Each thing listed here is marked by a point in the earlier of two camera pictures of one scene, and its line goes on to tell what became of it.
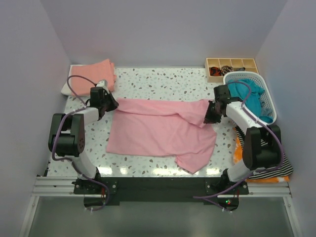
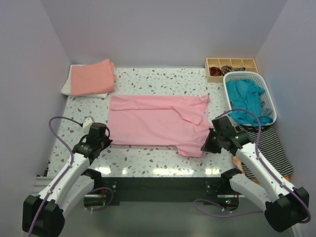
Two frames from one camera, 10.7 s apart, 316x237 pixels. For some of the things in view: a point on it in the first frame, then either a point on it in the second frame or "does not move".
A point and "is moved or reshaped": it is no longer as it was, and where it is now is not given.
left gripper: (114, 104) -> (107, 142)
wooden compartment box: (217, 68) does not move
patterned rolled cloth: (226, 69) does not move
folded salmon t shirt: (83, 78) does not move
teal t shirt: (240, 91) does not move
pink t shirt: (163, 127) is moved or reshaped
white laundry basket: (231, 76) does not move
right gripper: (209, 119) -> (207, 146)
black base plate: (100, 193) does not move
